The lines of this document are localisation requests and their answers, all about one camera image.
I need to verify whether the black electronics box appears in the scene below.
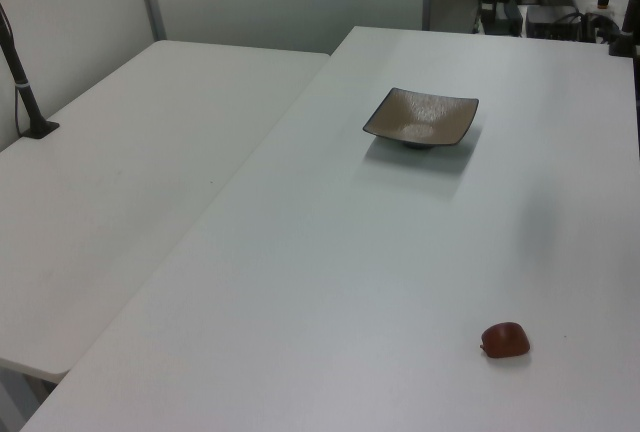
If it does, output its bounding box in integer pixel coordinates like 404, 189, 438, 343
524, 4, 584, 41

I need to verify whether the square brown ceramic plate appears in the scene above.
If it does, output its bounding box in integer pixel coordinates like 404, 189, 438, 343
362, 86, 480, 152

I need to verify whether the small brown round food item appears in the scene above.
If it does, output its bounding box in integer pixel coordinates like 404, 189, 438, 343
479, 321, 532, 361

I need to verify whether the black camera pole with base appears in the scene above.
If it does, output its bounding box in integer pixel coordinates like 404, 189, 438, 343
0, 1, 61, 141

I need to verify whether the black clamped mount pole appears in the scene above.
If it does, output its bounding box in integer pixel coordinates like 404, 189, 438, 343
607, 0, 640, 58

